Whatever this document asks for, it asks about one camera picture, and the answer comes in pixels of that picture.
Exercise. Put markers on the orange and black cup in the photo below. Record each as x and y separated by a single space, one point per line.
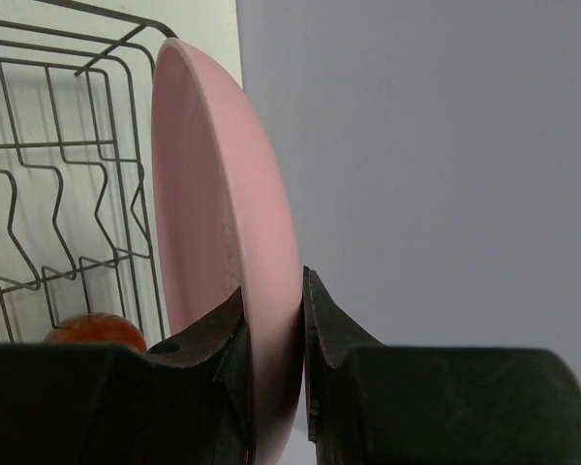
98 328

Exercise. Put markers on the black wire dish rack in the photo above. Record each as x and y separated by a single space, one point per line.
76 214

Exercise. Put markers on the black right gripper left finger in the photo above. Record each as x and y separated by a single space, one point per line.
186 401

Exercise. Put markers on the pink plastic plate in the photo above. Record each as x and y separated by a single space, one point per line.
224 224

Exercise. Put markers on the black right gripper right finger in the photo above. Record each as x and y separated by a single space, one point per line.
370 403

